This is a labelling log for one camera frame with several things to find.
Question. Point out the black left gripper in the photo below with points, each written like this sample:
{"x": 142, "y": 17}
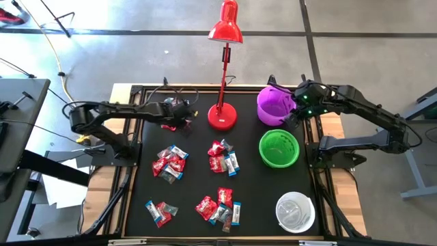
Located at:
{"x": 179, "y": 111}

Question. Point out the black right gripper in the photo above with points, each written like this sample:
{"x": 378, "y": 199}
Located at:
{"x": 299, "y": 112}

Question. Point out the red Skittles candy bag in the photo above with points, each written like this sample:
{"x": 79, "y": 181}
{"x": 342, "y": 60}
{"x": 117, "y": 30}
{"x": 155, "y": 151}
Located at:
{"x": 225, "y": 197}
{"x": 168, "y": 128}
{"x": 217, "y": 164}
{"x": 159, "y": 166}
{"x": 206, "y": 207}
{"x": 215, "y": 149}
{"x": 177, "y": 164}
{"x": 164, "y": 218}

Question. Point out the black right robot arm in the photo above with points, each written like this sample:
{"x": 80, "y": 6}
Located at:
{"x": 362, "y": 102}

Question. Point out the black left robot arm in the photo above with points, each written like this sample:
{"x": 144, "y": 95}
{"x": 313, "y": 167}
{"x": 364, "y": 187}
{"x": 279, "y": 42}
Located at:
{"x": 102, "y": 112}

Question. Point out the blue silver candy bar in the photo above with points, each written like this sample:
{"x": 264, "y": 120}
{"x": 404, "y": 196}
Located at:
{"x": 179, "y": 151}
{"x": 230, "y": 166}
{"x": 153, "y": 211}
{"x": 217, "y": 214}
{"x": 234, "y": 160}
{"x": 236, "y": 213}

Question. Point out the purple plastic bucket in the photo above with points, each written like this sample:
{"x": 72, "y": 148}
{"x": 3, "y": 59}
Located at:
{"x": 273, "y": 109}

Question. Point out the green plastic bucket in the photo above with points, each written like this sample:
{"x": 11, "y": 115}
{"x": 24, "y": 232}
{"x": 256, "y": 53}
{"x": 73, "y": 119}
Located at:
{"x": 279, "y": 148}

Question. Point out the red snack bags far left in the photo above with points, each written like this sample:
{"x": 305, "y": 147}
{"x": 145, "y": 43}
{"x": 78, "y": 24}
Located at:
{"x": 173, "y": 171}
{"x": 167, "y": 177}

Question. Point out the white bowl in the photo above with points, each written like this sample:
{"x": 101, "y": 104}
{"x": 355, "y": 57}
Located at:
{"x": 295, "y": 212}

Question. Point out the yellow clamp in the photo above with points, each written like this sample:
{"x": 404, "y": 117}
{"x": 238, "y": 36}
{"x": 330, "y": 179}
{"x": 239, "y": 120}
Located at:
{"x": 83, "y": 139}

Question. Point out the white paper sheets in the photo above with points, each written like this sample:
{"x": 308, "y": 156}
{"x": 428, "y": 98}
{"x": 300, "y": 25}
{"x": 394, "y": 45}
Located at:
{"x": 65, "y": 191}

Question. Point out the black desk crossbeam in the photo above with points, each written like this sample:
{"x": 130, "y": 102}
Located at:
{"x": 51, "y": 167}

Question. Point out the black tripod stand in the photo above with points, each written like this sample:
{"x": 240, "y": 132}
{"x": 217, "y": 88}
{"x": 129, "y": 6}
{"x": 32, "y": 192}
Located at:
{"x": 58, "y": 22}

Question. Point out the grey desk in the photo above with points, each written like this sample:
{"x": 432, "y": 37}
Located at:
{"x": 20, "y": 119}

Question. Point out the black desk clamp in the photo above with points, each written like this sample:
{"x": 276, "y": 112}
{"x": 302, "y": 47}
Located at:
{"x": 10, "y": 104}

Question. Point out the red black shoe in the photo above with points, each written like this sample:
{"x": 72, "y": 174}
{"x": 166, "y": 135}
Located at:
{"x": 10, "y": 17}

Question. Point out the red camera stand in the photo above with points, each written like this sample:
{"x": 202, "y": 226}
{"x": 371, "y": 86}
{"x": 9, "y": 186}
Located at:
{"x": 225, "y": 30}

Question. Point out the silver metal bracket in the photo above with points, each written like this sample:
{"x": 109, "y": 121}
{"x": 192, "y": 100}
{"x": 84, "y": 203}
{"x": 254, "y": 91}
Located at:
{"x": 317, "y": 243}
{"x": 126, "y": 242}

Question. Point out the grey desk leg frame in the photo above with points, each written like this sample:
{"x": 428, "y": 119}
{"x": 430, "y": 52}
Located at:
{"x": 420, "y": 192}

